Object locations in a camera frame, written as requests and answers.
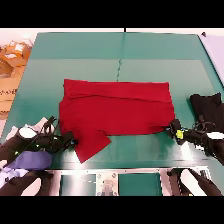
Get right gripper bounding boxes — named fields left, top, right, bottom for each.
left=167, top=118, right=185, bottom=145

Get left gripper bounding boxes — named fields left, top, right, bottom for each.
left=61, top=130, right=79, bottom=152

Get red T-shirt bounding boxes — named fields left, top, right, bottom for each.
left=58, top=78, right=177, bottom=165

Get white garment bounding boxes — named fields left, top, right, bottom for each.
left=4, top=116, right=52, bottom=141

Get black garment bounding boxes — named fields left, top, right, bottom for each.
left=189, top=92, right=224, bottom=135

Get purple garment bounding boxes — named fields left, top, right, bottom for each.
left=5, top=149, right=55, bottom=172

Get brown cardboard box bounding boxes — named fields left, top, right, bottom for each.
left=0, top=39, right=34, bottom=120

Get silver frame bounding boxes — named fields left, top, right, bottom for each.
left=42, top=165, right=214, bottom=197

